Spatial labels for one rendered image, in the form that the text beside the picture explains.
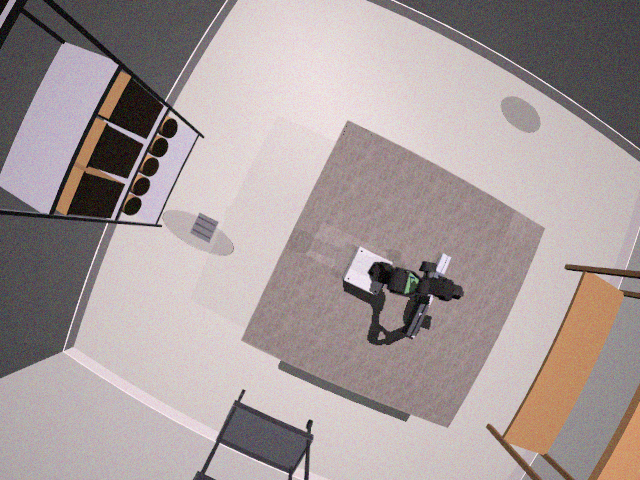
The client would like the green tray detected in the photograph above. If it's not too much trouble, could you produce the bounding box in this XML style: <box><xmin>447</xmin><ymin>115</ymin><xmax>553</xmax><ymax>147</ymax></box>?
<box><xmin>404</xmin><ymin>273</ymin><xmax>419</xmax><ymax>293</ymax></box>

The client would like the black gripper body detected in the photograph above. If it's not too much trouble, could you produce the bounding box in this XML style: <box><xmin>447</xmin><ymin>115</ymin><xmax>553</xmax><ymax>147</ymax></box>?
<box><xmin>414</xmin><ymin>261</ymin><xmax>437</xmax><ymax>305</ymax></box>

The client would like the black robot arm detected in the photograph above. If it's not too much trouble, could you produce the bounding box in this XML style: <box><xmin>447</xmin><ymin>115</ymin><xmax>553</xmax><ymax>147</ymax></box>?
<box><xmin>368</xmin><ymin>262</ymin><xmax>464</xmax><ymax>301</ymax></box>

